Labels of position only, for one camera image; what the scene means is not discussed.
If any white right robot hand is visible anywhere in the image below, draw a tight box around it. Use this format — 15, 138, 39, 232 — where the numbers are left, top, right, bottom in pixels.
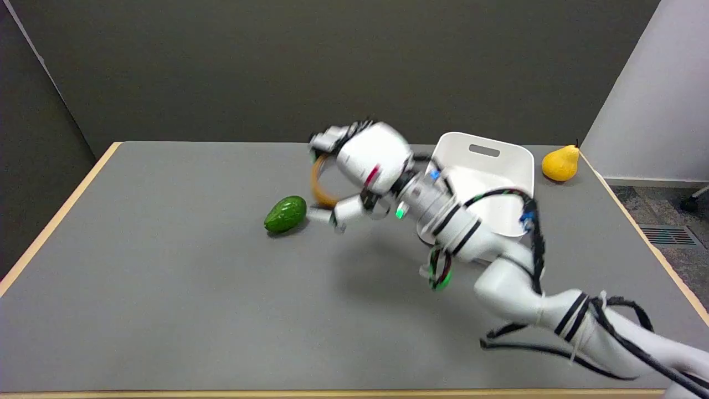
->
306, 119, 417, 234

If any yellow tape roll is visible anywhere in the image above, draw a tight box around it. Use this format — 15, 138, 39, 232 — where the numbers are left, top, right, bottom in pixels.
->
311, 154, 340, 209

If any white plastic box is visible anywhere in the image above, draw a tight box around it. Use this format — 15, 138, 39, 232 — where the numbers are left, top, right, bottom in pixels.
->
417, 131, 536, 262

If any green avocado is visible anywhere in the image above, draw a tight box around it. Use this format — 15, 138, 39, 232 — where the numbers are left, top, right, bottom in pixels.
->
264, 196, 307, 234

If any yellow pear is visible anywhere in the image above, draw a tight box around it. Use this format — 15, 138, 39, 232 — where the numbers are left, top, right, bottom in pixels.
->
541, 140, 580, 182

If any floor vent grille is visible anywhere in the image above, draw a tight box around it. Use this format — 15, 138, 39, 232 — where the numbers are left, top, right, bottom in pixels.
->
639, 224, 700, 247

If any chair caster wheel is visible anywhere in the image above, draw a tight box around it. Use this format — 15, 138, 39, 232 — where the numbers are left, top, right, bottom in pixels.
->
680, 186, 709, 213

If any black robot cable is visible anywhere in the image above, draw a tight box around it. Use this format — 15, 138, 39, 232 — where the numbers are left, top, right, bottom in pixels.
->
464, 188, 709, 390

